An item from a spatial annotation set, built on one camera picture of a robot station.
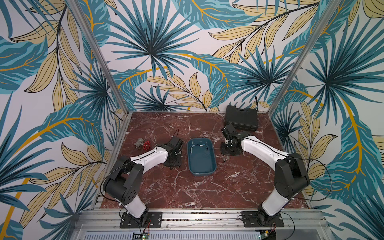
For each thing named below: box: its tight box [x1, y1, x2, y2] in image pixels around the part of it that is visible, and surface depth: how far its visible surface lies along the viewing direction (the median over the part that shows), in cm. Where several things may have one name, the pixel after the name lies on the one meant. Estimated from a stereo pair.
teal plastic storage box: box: [187, 138, 217, 176], surface depth 97 cm
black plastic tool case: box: [225, 105, 259, 132], surface depth 116 cm
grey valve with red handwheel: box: [133, 137, 151, 151], surface depth 100 cm
